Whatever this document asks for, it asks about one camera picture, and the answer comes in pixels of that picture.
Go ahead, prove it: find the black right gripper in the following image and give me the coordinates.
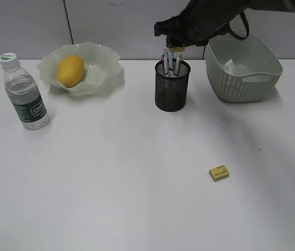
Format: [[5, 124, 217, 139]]
[[154, 5, 230, 49]]

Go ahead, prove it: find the yellow eraser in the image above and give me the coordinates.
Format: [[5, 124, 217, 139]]
[[170, 47, 185, 53], [209, 165, 230, 181]]

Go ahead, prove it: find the purple grey ballpoint pen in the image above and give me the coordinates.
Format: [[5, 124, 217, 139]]
[[168, 49, 176, 77]]

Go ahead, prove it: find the blue grey ballpoint pen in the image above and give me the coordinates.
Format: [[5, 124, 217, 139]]
[[162, 48, 169, 76]]

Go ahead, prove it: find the beige ballpoint pen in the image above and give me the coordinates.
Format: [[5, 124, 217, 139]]
[[174, 52, 182, 76]]

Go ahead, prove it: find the white waste paper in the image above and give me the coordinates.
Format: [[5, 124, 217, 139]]
[[223, 59, 236, 76]]

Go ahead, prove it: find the yellow mango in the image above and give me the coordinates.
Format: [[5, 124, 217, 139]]
[[56, 55, 84, 88]]

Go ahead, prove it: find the clear plastic water bottle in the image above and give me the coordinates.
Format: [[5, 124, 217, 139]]
[[0, 52, 50, 130]]

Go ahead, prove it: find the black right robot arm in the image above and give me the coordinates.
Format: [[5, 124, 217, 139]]
[[154, 0, 295, 49]]

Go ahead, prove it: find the black mesh pen holder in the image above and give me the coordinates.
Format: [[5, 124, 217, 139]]
[[155, 61, 191, 112]]

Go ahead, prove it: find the pale green wavy glass plate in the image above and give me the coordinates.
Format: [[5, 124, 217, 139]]
[[37, 42, 124, 97]]

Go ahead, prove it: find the pale green woven basket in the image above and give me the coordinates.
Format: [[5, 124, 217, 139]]
[[205, 35, 283, 103]]

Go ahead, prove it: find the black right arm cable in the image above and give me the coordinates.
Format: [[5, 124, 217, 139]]
[[228, 10, 250, 41]]

